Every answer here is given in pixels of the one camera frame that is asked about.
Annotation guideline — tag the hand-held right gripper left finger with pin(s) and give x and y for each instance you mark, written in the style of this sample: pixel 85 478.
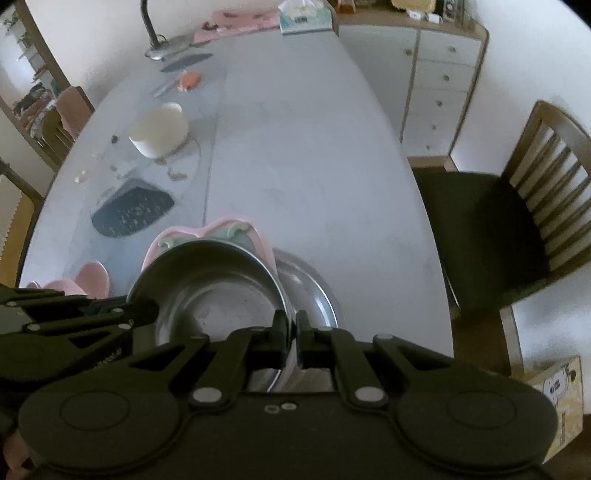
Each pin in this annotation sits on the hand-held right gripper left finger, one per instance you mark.
pixel 280 332

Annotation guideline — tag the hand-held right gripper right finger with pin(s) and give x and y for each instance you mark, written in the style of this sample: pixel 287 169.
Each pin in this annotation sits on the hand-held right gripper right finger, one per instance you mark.
pixel 302 332

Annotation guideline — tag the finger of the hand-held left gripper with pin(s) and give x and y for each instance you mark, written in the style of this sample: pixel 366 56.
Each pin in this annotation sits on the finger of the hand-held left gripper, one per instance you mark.
pixel 69 302
pixel 106 323

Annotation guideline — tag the pink cat-shaped plate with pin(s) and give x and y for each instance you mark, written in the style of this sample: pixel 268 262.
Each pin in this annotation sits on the pink cat-shaped plate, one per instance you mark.
pixel 92 277

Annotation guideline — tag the white plate with silver rim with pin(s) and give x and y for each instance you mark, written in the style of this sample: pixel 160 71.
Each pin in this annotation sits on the white plate with silver rim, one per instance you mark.
pixel 314 290

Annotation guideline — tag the pink steel-lined cat bowl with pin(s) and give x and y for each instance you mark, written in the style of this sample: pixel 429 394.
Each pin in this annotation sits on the pink steel-lined cat bowl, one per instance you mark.
pixel 212 286

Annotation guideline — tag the cream hair clip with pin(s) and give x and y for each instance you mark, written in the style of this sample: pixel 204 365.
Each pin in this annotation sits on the cream hair clip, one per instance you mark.
pixel 81 176

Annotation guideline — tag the wooden chair with pink cloth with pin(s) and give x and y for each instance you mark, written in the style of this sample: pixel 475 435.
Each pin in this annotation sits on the wooden chair with pink cloth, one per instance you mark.
pixel 69 115

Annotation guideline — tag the white ceramic bowl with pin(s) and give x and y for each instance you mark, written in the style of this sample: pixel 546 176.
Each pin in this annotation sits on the white ceramic bowl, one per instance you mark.
pixel 159 129

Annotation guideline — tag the wooden shelf unit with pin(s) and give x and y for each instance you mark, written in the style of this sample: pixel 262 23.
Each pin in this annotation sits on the wooden shelf unit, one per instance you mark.
pixel 27 101

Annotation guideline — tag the dark wooden slatted chair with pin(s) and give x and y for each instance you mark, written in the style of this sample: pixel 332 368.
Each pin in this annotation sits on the dark wooden slatted chair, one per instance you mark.
pixel 485 221

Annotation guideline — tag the orange correction tape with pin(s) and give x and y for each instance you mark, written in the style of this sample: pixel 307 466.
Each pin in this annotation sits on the orange correction tape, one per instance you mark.
pixel 190 80

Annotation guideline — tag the cardboard box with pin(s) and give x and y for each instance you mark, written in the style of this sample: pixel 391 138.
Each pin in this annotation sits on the cardboard box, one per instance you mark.
pixel 558 397

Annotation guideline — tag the grey desk lamp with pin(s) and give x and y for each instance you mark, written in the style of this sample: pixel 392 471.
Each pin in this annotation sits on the grey desk lamp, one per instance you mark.
pixel 159 48

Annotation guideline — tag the white wooden sideboard cabinet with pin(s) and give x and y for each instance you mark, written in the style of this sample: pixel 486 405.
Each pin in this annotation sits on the white wooden sideboard cabinet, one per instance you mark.
pixel 429 83

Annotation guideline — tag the pink printed cloth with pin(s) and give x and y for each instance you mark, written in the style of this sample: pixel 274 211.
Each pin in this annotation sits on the pink printed cloth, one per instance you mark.
pixel 235 25

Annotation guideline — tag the printed tissue box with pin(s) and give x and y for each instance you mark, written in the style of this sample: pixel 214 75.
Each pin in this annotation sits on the printed tissue box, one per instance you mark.
pixel 304 16

